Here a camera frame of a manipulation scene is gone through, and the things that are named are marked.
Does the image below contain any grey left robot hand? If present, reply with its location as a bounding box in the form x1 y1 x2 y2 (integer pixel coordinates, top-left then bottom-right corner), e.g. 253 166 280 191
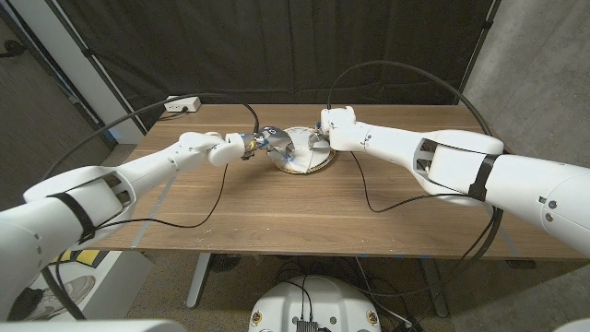
250 125 297 163

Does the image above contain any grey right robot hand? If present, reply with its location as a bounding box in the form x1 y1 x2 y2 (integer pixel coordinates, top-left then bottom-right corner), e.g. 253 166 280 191
309 131 332 152

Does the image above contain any round white plastic plate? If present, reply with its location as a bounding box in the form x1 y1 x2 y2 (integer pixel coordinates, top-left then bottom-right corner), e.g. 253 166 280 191
266 125 336 175

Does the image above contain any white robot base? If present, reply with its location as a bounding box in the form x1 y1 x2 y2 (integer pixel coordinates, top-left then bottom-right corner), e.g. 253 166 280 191
248 275 383 332

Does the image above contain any black backdrop curtain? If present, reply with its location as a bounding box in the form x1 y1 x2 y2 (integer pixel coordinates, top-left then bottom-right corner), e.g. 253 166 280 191
53 0 502 131

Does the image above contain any white power strip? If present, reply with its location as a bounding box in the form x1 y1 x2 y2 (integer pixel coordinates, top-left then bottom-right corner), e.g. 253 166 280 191
162 95 202 113

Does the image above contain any black ribbed round object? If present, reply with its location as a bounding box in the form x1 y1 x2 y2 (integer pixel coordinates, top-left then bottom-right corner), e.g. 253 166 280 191
209 253 242 273

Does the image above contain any grey table leg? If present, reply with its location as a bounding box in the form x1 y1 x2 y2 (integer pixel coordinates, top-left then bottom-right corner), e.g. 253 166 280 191
418 257 450 318
185 252 213 309

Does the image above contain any small grey base device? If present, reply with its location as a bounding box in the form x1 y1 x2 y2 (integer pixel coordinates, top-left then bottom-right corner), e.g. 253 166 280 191
294 317 322 332

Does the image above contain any black backdrop stand pole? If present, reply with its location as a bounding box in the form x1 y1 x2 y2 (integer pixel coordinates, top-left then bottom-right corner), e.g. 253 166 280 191
453 0 502 106
43 0 149 136

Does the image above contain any white floor board yellow print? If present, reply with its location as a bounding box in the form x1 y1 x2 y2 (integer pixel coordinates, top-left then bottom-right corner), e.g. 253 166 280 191
8 249 156 322

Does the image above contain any grey white sneaker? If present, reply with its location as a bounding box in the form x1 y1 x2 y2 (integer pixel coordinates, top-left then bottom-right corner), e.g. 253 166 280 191
25 275 97 321

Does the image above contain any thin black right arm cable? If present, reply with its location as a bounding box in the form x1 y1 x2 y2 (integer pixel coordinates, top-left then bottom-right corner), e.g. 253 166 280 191
348 150 472 215

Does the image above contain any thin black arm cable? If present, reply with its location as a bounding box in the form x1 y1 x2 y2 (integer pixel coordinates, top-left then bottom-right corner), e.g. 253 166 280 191
53 162 230 296
348 150 472 215

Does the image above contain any dark power strip cable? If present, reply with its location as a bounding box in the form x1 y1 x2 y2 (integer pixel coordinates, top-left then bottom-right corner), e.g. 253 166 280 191
158 106 188 123

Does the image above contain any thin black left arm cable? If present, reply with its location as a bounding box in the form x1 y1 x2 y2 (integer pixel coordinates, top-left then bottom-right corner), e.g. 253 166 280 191
53 162 230 296

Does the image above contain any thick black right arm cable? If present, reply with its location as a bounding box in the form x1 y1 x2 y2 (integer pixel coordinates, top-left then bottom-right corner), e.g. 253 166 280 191
325 59 506 297

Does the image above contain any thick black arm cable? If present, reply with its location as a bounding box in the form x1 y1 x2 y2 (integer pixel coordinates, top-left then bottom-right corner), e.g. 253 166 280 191
40 92 262 322
325 59 506 297

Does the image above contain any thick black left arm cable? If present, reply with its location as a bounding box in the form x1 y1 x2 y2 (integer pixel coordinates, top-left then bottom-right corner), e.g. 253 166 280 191
40 92 262 322

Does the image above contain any white floor cable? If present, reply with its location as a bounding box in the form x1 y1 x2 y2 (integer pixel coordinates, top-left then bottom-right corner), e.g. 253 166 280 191
353 256 412 327

